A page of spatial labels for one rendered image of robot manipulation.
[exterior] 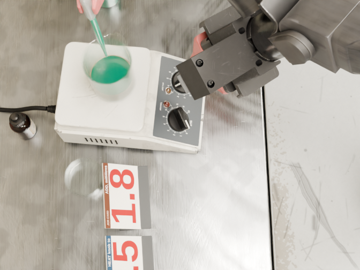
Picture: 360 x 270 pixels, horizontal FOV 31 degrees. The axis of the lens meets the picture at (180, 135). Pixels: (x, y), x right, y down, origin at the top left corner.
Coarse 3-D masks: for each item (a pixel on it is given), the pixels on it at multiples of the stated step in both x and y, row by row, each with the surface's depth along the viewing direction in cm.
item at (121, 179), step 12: (108, 168) 91; (120, 168) 92; (132, 168) 93; (120, 180) 91; (132, 180) 93; (120, 192) 91; (132, 192) 92; (120, 204) 90; (132, 204) 92; (120, 216) 90; (132, 216) 91
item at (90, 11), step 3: (87, 0) 64; (90, 0) 64; (87, 3) 64; (90, 3) 64; (84, 6) 64; (87, 6) 64; (90, 6) 65; (87, 9) 65; (90, 9) 65; (90, 12) 66; (87, 15) 66; (90, 15) 66; (93, 15) 67; (90, 18) 67
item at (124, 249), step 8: (112, 240) 88; (120, 240) 89; (128, 240) 90; (136, 240) 91; (112, 248) 88; (120, 248) 89; (128, 248) 89; (136, 248) 90; (112, 256) 88; (120, 256) 88; (128, 256) 89; (136, 256) 90; (112, 264) 87; (120, 264) 88; (128, 264) 89; (136, 264) 90
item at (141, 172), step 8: (136, 168) 94; (144, 168) 94; (136, 176) 93; (144, 176) 93; (136, 184) 93; (144, 184) 93; (136, 192) 93; (144, 192) 93; (136, 200) 92; (144, 200) 93; (104, 208) 89; (144, 208) 92; (104, 216) 88; (144, 216) 92; (104, 224) 88; (144, 224) 92
